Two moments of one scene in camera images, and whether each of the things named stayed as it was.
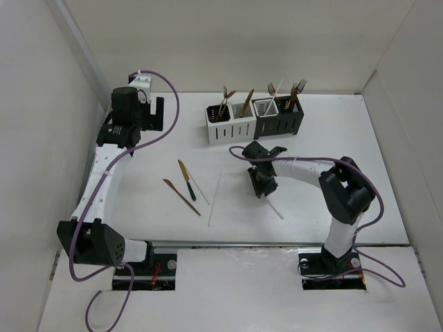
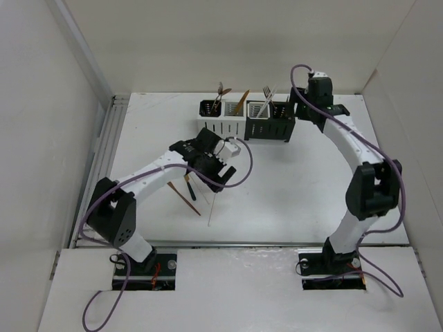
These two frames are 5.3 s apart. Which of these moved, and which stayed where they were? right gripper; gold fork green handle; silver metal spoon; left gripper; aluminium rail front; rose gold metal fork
Moved: silver metal spoon; rose gold metal fork; gold fork green handle; left gripper; right gripper
Stayed: aluminium rail front
